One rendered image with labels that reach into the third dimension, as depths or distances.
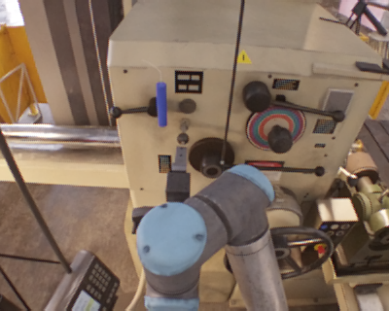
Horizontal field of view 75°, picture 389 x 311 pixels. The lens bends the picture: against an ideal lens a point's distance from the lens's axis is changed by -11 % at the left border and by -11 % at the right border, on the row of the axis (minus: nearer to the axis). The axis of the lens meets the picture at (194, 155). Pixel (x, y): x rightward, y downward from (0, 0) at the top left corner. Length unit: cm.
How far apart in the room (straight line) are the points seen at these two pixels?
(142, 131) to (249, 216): 51
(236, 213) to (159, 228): 12
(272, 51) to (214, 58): 15
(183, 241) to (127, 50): 54
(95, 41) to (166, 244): 125
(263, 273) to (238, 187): 17
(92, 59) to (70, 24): 20
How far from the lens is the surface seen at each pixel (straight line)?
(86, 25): 148
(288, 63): 78
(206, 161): 83
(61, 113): 180
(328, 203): 116
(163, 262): 35
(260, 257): 50
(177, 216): 37
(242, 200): 42
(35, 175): 165
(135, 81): 76
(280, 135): 77
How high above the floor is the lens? 217
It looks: 43 degrees down
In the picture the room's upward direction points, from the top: 3 degrees clockwise
